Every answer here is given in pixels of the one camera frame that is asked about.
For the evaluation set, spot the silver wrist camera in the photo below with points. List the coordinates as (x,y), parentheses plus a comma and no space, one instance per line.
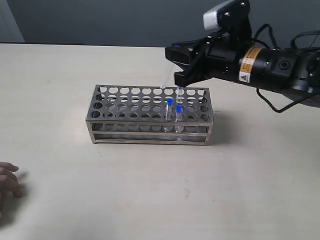
(227,15)

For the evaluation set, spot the bare human hand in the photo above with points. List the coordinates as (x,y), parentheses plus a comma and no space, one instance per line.
(8,183)

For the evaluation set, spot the stainless steel test tube rack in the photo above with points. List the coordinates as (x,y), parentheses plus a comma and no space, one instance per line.
(136,115)

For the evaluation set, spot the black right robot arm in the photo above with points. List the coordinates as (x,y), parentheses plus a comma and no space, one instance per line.
(291,73)

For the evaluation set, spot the blue-capped tube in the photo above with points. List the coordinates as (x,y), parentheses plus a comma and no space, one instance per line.
(179,95)
(167,75)
(179,117)
(169,109)

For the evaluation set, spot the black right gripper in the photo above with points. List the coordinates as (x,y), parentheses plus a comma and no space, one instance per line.
(214,56)

